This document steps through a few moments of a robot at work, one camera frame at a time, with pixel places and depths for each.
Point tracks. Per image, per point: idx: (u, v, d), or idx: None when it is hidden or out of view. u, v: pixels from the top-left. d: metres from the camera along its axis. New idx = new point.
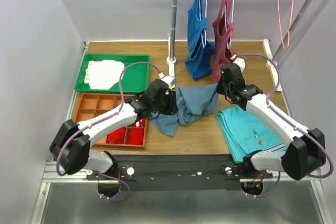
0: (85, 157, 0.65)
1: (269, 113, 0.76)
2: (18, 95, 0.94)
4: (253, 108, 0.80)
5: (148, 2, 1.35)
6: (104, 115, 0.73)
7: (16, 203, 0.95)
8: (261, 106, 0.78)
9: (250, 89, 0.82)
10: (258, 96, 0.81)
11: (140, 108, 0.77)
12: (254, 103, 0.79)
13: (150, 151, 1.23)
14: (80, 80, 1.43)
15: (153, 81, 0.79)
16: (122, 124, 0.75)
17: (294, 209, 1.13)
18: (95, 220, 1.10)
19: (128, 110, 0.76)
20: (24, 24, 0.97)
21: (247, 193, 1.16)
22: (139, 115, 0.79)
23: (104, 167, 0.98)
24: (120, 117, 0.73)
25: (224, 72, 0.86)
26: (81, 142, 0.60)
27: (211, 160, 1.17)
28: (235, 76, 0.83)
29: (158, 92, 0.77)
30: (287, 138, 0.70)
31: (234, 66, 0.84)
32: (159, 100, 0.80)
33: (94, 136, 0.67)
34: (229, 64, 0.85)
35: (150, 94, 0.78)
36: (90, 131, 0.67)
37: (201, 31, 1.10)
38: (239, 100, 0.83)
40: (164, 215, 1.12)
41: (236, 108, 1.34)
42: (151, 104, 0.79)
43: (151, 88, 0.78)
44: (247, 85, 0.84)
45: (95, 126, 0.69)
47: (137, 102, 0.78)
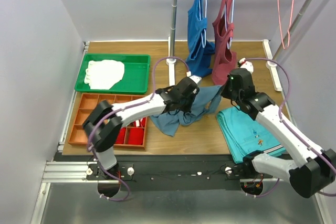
0: (115, 137, 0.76)
1: (281, 127, 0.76)
2: (18, 95, 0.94)
4: (264, 119, 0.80)
5: (148, 2, 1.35)
6: (137, 101, 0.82)
7: (16, 203, 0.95)
8: (273, 120, 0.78)
9: (262, 99, 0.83)
10: (269, 107, 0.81)
11: (168, 100, 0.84)
12: (266, 115, 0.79)
13: (150, 151, 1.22)
14: (80, 79, 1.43)
15: (185, 77, 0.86)
16: (151, 111, 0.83)
17: (294, 209, 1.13)
18: (95, 220, 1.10)
19: (158, 101, 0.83)
20: (24, 24, 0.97)
21: (247, 193, 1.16)
22: (167, 107, 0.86)
23: (108, 163, 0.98)
24: (150, 105, 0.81)
25: (234, 78, 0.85)
26: (114, 121, 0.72)
27: (211, 160, 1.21)
28: (245, 84, 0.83)
29: (187, 88, 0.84)
30: (300, 157, 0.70)
31: (244, 72, 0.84)
32: (187, 96, 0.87)
33: (126, 118, 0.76)
34: (240, 71, 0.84)
35: (180, 88, 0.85)
36: (123, 113, 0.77)
37: (201, 31, 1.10)
38: (250, 109, 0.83)
40: (164, 215, 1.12)
41: (236, 107, 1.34)
42: (179, 98, 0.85)
43: (181, 84, 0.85)
44: (258, 94, 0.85)
45: (128, 109, 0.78)
47: (166, 94, 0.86)
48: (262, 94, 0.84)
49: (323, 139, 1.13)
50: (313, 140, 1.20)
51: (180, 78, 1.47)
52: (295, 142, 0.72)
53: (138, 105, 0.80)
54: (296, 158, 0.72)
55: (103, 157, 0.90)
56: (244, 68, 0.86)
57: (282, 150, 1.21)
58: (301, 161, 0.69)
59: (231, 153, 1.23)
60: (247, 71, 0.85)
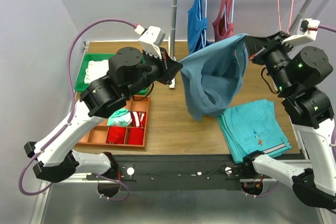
0: (54, 173, 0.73)
1: (327, 153, 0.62)
2: (18, 95, 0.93)
4: (311, 133, 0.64)
5: (148, 2, 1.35)
6: (61, 126, 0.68)
7: (16, 203, 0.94)
8: (323, 142, 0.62)
9: (323, 105, 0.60)
10: (325, 121, 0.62)
11: (102, 101, 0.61)
12: (318, 132, 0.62)
13: (150, 151, 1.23)
14: (80, 80, 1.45)
15: (115, 55, 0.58)
16: (82, 130, 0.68)
17: (294, 209, 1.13)
18: (94, 220, 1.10)
19: (83, 114, 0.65)
20: (23, 23, 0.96)
21: (247, 193, 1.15)
22: (104, 108, 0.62)
23: (102, 169, 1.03)
24: (73, 128, 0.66)
25: (304, 67, 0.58)
26: (37, 170, 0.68)
27: (211, 160, 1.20)
28: (310, 83, 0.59)
29: (119, 74, 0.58)
30: (329, 188, 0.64)
31: (323, 66, 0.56)
32: (131, 80, 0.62)
33: (51, 157, 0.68)
34: (317, 61, 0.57)
35: (114, 77, 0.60)
36: (43, 156, 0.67)
37: (201, 31, 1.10)
38: (300, 114, 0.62)
40: (164, 216, 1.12)
41: (236, 108, 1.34)
42: (119, 89, 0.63)
43: (113, 69, 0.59)
44: (316, 95, 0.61)
45: (48, 148, 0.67)
47: (101, 91, 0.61)
48: (323, 96, 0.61)
49: None
50: None
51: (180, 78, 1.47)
52: (333, 174, 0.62)
53: (59, 136, 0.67)
54: (320, 180, 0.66)
55: (91, 167, 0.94)
56: (323, 55, 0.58)
57: (282, 150, 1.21)
58: (325, 188, 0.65)
59: (231, 153, 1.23)
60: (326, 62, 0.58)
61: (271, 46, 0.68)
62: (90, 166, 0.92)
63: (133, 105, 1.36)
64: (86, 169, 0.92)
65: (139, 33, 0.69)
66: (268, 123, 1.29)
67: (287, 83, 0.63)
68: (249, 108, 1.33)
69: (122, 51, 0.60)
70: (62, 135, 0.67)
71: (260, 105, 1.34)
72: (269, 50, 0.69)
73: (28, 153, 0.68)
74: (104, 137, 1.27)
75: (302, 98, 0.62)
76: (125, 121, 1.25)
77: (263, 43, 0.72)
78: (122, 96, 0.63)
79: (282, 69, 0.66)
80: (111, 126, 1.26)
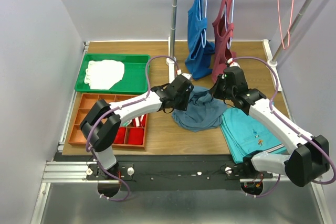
0: (110, 138, 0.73)
1: (272, 118, 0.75)
2: (19, 95, 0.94)
4: (255, 113, 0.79)
5: (148, 2, 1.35)
6: (132, 99, 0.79)
7: (16, 203, 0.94)
8: (264, 112, 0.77)
9: (254, 93, 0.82)
10: (261, 100, 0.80)
11: (165, 97, 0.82)
12: (258, 107, 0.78)
13: (150, 151, 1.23)
14: (80, 79, 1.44)
15: (180, 75, 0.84)
16: (148, 109, 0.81)
17: (294, 209, 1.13)
18: (94, 220, 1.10)
19: (155, 98, 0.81)
20: (24, 24, 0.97)
21: (247, 193, 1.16)
22: (163, 104, 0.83)
23: (107, 163, 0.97)
24: (147, 102, 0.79)
25: (227, 75, 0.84)
26: (112, 120, 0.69)
27: (211, 160, 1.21)
28: (238, 81, 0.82)
29: (182, 85, 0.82)
30: (291, 145, 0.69)
31: (237, 70, 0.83)
32: (181, 94, 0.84)
33: (124, 116, 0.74)
34: (233, 68, 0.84)
35: (175, 86, 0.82)
36: (119, 111, 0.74)
37: (201, 31, 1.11)
38: (242, 105, 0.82)
40: (164, 216, 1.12)
41: (236, 108, 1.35)
42: (172, 96, 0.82)
43: (176, 81, 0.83)
44: (250, 89, 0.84)
45: (125, 108, 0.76)
47: (161, 92, 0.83)
48: (256, 93, 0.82)
49: None
50: None
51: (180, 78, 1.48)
52: (285, 130, 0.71)
53: (135, 104, 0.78)
54: (288, 147, 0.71)
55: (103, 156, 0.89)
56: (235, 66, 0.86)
57: (282, 151, 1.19)
58: (292, 149, 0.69)
59: (231, 153, 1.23)
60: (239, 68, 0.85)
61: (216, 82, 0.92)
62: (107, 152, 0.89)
63: None
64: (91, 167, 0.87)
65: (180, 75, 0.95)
66: None
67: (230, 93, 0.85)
68: None
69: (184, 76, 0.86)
70: (136, 104, 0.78)
71: None
72: (217, 85, 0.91)
73: (103, 106, 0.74)
74: None
75: (241, 94, 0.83)
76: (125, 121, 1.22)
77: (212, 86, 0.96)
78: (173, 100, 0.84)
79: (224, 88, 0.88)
80: None
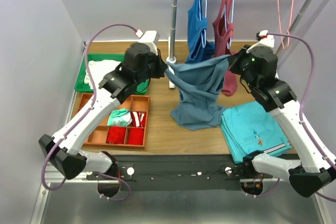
0: (75, 166, 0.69)
1: (299, 130, 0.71)
2: (18, 95, 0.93)
4: (281, 117, 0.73)
5: (148, 2, 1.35)
6: (79, 115, 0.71)
7: (16, 203, 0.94)
8: (292, 120, 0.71)
9: (283, 89, 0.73)
10: (291, 102, 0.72)
11: (122, 85, 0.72)
12: (286, 112, 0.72)
13: (150, 151, 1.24)
14: (80, 80, 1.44)
15: (129, 48, 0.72)
16: (103, 114, 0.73)
17: (294, 209, 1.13)
18: (95, 220, 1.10)
19: (104, 97, 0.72)
20: (23, 23, 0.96)
21: (247, 193, 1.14)
22: (122, 94, 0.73)
23: (104, 167, 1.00)
24: (96, 110, 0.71)
25: (256, 60, 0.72)
26: (60, 158, 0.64)
27: (211, 160, 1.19)
28: (269, 70, 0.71)
29: (135, 61, 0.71)
30: (313, 165, 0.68)
31: (270, 56, 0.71)
32: (143, 68, 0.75)
33: (74, 142, 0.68)
34: (264, 53, 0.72)
35: (128, 65, 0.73)
36: (66, 141, 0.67)
37: (201, 31, 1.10)
38: (267, 100, 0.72)
40: (164, 216, 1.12)
41: (236, 108, 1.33)
42: (133, 76, 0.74)
43: (128, 58, 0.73)
44: (277, 82, 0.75)
45: (71, 133, 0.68)
47: (115, 80, 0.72)
48: (284, 86, 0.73)
49: (322, 139, 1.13)
50: None
51: None
52: (310, 150, 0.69)
53: (82, 121, 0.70)
54: (306, 162, 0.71)
55: (91, 167, 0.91)
56: (269, 49, 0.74)
57: (282, 150, 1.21)
58: (312, 169, 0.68)
59: (230, 153, 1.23)
60: (272, 53, 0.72)
61: (238, 56, 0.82)
62: (93, 163, 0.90)
63: (133, 105, 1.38)
64: (88, 168, 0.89)
65: (138, 36, 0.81)
66: (268, 123, 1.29)
67: (252, 79, 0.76)
68: (249, 108, 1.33)
69: (134, 44, 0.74)
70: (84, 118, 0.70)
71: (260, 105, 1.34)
72: (239, 59, 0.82)
73: (46, 145, 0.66)
74: (104, 137, 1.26)
75: (268, 87, 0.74)
76: (125, 121, 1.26)
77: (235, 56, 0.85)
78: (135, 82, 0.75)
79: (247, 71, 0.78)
80: (111, 126, 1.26)
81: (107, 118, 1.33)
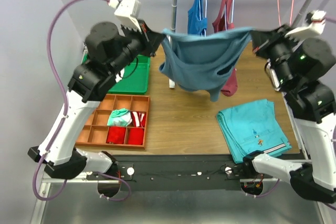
0: (68, 168, 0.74)
1: (328, 148, 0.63)
2: (18, 95, 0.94)
4: (312, 129, 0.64)
5: (148, 2, 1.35)
6: (57, 124, 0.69)
7: (16, 203, 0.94)
8: (325, 137, 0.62)
9: (326, 98, 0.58)
10: (328, 116, 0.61)
11: (93, 84, 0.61)
12: (322, 127, 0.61)
13: (150, 151, 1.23)
14: None
15: (89, 34, 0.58)
16: (82, 119, 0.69)
17: (294, 209, 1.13)
18: (94, 220, 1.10)
19: (76, 103, 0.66)
20: (23, 23, 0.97)
21: (247, 193, 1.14)
22: (96, 91, 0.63)
23: (104, 166, 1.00)
24: (72, 119, 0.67)
25: (306, 59, 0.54)
26: (50, 170, 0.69)
27: (211, 160, 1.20)
28: (316, 75, 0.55)
29: (101, 53, 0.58)
30: (327, 182, 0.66)
31: (326, 59, 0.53)
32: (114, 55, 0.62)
33: (60, 154, 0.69)
34: (320, 52, 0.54)
35: (95, 57, 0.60)
36: (51, 154, 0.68)
37: (201, 31, 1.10)
38: (303, 109, 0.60)
40: (164, 216, 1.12)
41: (236, 107, 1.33)
42: (106, 68, 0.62)
43: (91, 50, 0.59)
44: (319, 85, 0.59)
45: (53, 146, 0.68)
47: (84, 77, 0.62)
48: (328, 90, 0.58)
49: None
50: None
51: None
52: (332, 169, 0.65)
53: (61, 131, 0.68)
54: (318, 174, 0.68)
55: (91, 167, 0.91)
56: (324, 45, 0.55)
57: (282, 150, 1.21)
58: (324, 184, 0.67)
59: (231, 153, 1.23)
60: (331, 53, 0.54)
61: (274, 39, 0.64)
62: (94, 163, 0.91)
63: (134, 105, 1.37)
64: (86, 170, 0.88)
65: (114, 7, 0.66)
66: (268, 123, 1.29)
67: (289, 77, 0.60)
68: (249, 108, 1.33)
69: (96, 27, 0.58)
70: (62, 129, 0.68)
71: (260, 105, 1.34)
72: (272, 42, 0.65)
73: (34, 159, 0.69)
74: (104, 137, 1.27)
75: (305, 92, 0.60)
76: (125, 121, 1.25)
77: (268, 36, 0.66)
78: (110, 75, 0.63)
79: (284, 62, 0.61)
80: (111, 126, 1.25)
81: (107, 118, 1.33)
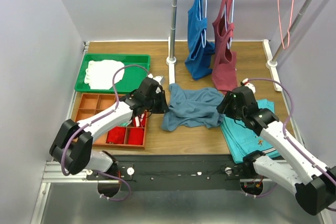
0: (87, 152, 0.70)
1: (285, 144, 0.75)
2: (19, 94, 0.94)
4: (268, 136, 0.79)
5: (148, 2, 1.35)
6: (102, 113, 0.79)
7: (16, 203, 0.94)
8: (277, 137, 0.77)
9: (268, 117, 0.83)
10: (273, 123, 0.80)
11: (135, 105, 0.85)
12: (270, 130, 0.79)
13: (150, 151, 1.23)
14: (80, 80, 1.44)
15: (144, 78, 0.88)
16: (121, 119, 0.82)
17: (294, 209, 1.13)
18: (94, 220, 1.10)
19: (125, 109, 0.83)
20: (24, 23, 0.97)
21: (247, 193, 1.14)
22: (134, 112, 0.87)
23: (105, 165, 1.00)
24: (118, 113, 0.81)
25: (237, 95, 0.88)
26: (84, 139, 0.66)
27: (211, 160, 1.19)
28: (249, 100, 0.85)
29: (149, 89, 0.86)
30: (306, 175, 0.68)
31: (246, 90, 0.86)
32: (151, 96, 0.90)
33: (96, 131, 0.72)
34: (242, 88, 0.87)
35: (143, 91, 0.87)
36: (90, 127, 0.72)
37: (201, 31, 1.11)
38: (254, 125, 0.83)
40: (164, 216, 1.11)
41: None
42: (144, 101, 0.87)
43: (143, 86, 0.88)
44: (261, 109, 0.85)
45: (96, 124, 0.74)
47: (131, 99, 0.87)
48: (268, 112, 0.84)
49: (322, 138, 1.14)
50: (313, 140, 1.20)
51: (180, 78, 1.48)
52: (299, 160, 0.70)
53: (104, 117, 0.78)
54: (301, 176, 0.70)
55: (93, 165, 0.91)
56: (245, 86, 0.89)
57: None
58: (306, 179, 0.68)
59: (231, 153, 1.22)
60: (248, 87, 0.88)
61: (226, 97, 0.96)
62: (95, 161, 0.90)
63: None
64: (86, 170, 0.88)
65: None
66: None
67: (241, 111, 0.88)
68: None
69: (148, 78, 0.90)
70: (106, 116, 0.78)
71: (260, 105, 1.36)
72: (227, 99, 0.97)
73: (69, 128, 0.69)
74: (104, 137, 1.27)
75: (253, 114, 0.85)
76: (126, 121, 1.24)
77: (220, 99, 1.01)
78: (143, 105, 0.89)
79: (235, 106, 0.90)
80: None
81: None
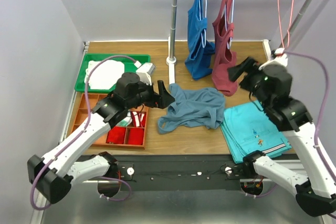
0: (62, 184, 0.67)
1: (313, 154, 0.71)
2: (19, 94, 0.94)
4: (295, 138, 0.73)
5: (148, 2, 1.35)
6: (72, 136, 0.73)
7: (15, 203, 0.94)
8: (306, 144, 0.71)
9: (299, 109, 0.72)
10: (306, 126, 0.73)
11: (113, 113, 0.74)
12: (300, 135, 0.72)
13: (150, 151, 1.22)
14: (80, 79, 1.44)
15: (119, 77, 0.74)
16: (95, 136, 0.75)
17: (294, 209, 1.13)
18: (94, 220, 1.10)
19: (97, 122, 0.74)
20: (24, 23, 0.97)
21: (247, 193, 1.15)
22: (112, 120, 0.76)
23: (101, 171, 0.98)
24: (88, 134, 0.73)
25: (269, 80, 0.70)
26: (49, 179, 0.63)
27: (211, 161, 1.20)
28: (283, 90, 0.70)
29: (126, 91, 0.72)
30: (324, 190, 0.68)
31: (285, 76, 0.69)
32: (133, 95, 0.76)
33: (63, 164, 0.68)
34: (278, 72, 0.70)
35: (119, 93, 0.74)
36: (56, 162, 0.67)
37: (201, 31, 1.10)
38: (281, 120, 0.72)
40: (164, 216, 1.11)
41: (236, 108, 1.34)
42: (124, 104, 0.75)
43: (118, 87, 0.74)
44: (292, 102, 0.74)
45: (62, 155, 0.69)
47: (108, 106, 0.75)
48: (300, 105, 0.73)
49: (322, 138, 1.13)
50: None
51: (180, 78, 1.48)
52: (323, 175, 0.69)
53: (74, 142, 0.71)
54: (316, 185, 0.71)
55: (85, 176, 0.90)
56: (282, 67, 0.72)
57: (282, 150, 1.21)
58: (322, 193, 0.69)
59: (231, 153, 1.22)
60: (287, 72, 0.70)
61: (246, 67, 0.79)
62: (84, 176, 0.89)
63: None
64: (80, 180, 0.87)
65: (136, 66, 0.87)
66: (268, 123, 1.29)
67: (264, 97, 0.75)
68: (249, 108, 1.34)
69: (125, 74, 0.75)
70: (76, 141, 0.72)
71: None
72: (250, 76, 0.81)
73: (35, 166, 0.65)
74: (104, 137, 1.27)
75: (283, 107, 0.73)
76: (125, 121, 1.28)
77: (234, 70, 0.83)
78: (125, 109, 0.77)
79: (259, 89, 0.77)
80: None
81: None
